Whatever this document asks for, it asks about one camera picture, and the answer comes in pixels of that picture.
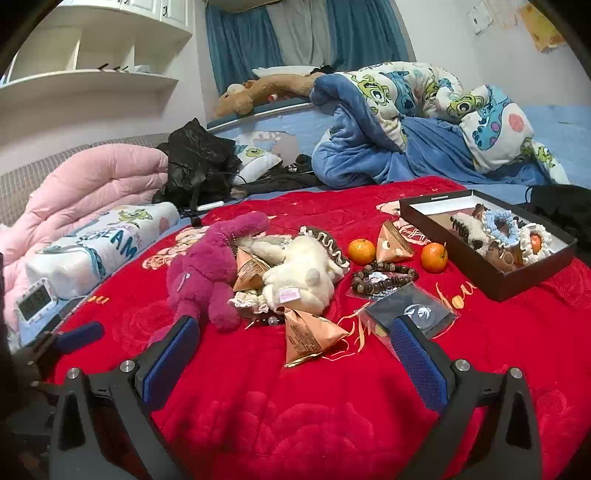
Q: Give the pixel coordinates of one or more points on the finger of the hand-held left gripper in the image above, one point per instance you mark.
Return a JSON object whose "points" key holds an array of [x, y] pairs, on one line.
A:
{"points": [[78, 337]]}

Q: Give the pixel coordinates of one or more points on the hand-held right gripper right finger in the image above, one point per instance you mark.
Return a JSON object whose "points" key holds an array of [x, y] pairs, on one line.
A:
{"points": [[418, 364]]}

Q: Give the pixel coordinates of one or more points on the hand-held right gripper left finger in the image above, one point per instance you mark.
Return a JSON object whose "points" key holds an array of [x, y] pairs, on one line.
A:
{"points": [[171, 364]]}

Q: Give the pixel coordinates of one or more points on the magenta plush toy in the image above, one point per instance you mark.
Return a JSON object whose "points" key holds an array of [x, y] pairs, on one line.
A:
{"points": [[203, 272]]}

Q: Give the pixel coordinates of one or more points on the black cardboard box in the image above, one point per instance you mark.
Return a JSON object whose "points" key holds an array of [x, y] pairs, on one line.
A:
{"points": [[461, 272]]}

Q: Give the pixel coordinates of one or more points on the white plush toy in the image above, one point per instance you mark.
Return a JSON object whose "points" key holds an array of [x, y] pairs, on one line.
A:
{"points": [[300, 272]]}

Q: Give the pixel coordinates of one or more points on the white digital clock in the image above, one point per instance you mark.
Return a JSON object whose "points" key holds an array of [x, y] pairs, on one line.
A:
{"points": [[34, 301]]}

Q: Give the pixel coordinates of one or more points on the black item in clear bag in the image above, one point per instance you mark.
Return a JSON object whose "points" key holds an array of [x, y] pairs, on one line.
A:
{"points": [[383, 307]]}

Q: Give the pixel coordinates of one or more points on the rolled cartoon print pillow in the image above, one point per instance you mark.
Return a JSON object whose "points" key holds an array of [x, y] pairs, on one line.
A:
{"points": [[101, 249]]}

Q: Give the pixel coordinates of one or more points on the white lace scrunchie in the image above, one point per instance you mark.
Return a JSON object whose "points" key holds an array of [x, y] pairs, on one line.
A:
{"points": [[244, 302]]}

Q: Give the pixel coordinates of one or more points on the tangerine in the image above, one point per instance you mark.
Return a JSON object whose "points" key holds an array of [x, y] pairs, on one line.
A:
{"points": [[434, 257], [361, 251]]}

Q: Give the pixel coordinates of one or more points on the orange triangular snack packet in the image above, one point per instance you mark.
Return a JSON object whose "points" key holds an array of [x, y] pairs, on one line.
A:
{"points": [[309, 337], [251, 272]]}

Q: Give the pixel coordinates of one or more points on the small brown card box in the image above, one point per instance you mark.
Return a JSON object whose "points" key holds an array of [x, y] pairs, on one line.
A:
{"points": [[392, 242]]}

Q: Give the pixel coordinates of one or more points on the plain brown scrunchie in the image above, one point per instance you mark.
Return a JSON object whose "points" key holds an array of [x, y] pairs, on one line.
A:
{"points": [[501, 258]]}

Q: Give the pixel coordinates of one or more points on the brown scrunchie with white trim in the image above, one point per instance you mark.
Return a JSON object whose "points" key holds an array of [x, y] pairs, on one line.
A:
{"points": [[334, 251]]}

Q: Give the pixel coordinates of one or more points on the pink quilt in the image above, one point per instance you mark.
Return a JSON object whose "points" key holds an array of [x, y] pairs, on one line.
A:
{"points": [[83, 189]]}

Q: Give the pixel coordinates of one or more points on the blue scrunchie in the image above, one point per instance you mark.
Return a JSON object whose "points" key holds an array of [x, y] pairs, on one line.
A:
{"points": [[488, 221]]}

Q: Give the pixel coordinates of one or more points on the grey checked fabric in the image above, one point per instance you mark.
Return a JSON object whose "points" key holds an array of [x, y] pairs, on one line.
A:
{"points": [[18, 184]]}

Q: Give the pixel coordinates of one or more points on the white plastic stick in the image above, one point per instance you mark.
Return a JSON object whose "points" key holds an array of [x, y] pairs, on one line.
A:
{"points": [[210, 205]]}

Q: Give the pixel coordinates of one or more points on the white frilled scrunchie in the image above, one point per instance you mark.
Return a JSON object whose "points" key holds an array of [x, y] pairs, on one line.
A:
{"points": [[547, 235]]}

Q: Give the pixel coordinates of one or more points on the black clothes pile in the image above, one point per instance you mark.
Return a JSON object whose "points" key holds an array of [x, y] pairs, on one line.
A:
{"points": [[277, 184]]}

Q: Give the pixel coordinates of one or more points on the black plastic bag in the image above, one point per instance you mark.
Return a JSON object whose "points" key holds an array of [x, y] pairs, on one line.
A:
{"points": [[198, 157]]}

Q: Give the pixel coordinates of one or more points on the black knitted clothing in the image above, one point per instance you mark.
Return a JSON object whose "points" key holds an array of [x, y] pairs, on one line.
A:
{"points": [[558, 203]]}

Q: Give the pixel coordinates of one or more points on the small cartoon print pillow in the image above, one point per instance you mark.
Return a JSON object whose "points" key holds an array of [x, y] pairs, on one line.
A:
{"points": [[256, 159]]}

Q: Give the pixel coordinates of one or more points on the white open shelf unit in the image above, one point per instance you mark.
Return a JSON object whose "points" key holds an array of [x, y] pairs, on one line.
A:
{"points": [[92, 87]]}

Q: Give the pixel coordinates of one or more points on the blue padded headboard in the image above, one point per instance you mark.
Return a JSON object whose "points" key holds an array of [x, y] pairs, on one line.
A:
{"points": [[304, 129]]}

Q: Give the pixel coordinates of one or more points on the blue bed sheet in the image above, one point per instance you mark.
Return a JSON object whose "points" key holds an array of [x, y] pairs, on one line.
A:
{"points": [[554, 134]]}

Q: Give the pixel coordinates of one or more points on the cartoon monster printed blanket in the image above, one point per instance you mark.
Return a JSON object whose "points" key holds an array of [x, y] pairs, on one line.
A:
{"points": [[415, 92]]}

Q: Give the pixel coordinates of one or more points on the brown plush dog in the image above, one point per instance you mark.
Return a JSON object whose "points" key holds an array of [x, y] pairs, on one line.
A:
{"points": [[272, 85]]}

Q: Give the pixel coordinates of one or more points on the white plush pillow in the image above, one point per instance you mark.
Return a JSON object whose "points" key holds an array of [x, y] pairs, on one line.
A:
{"points": [[286, 70]]}

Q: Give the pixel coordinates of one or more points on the blue curtain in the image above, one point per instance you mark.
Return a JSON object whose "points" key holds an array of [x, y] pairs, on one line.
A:
{"points": [[364, 32], [240, 46]]}

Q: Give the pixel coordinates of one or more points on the grey curtain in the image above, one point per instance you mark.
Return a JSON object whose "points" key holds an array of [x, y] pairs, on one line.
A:
{"points": [[300, 32]]}

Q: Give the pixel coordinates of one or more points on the white wall cabinet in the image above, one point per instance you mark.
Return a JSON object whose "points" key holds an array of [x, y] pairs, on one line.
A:
{"points": [[180, 9]]}

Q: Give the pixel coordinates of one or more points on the small white wall certificate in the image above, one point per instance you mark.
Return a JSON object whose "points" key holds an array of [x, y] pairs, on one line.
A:
{"points": [[480, 16]]}

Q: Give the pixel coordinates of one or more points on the beige wall certificate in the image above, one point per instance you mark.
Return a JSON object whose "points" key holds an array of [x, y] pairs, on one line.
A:
{"points": [[503, 14]]}

